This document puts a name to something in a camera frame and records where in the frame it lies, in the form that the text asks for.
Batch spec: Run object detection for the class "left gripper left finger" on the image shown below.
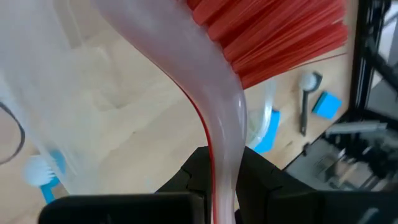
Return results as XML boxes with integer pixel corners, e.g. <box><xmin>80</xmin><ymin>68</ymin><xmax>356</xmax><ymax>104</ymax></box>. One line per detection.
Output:
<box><xmin>155</xmin><ymin>145</ymin><xmax>216</xmax><ymax>224</ymax></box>

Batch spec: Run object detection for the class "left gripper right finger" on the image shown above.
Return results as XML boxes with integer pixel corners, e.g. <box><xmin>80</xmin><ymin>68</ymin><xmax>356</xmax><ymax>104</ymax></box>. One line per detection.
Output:
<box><xmin>235</xmin><ymin>146</ymin><xmax>313</xmax><ymax>224</ymax></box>

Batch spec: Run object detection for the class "red toothbrush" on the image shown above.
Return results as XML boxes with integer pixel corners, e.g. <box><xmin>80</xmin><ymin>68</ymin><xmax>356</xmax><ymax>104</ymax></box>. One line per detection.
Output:
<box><xmin>93</xmin><ymin>0</ymin><xmax>349</xmax><ymax>224</ymax></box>

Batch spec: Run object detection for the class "blue dish brush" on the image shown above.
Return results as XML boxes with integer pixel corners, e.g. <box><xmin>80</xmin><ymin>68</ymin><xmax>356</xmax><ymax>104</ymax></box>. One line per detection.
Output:
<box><xmin>23</xmin><ymin>149</ymin><xmax>68</xmax><ymax>205</ymax></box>

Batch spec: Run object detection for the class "blue sponge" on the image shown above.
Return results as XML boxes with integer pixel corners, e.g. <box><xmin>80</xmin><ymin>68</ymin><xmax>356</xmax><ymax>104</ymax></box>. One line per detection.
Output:
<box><xmin>312</xmin><ymin>91</ymin><xmax>343</xmax><ymax>121</ymax></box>
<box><xmin>253</xmin><ymin>108</ymin><xmax>282</xmax><ymax>155</ymax></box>

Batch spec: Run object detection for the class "grey dish brush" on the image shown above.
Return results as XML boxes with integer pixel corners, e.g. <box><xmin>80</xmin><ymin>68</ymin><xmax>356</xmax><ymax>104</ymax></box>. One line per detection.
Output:
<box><xmin>298</xmin><ymin>71</ymin><xmax>324</xmax><ymax>138</ymax></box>

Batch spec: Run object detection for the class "deep clear plastic bin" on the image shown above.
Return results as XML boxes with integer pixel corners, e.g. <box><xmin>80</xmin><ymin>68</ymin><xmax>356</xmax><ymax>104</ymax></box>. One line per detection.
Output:
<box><xmin>0</xmin><ymin>0</ymin><xmax>279</xmax><ymax>195</ymax></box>

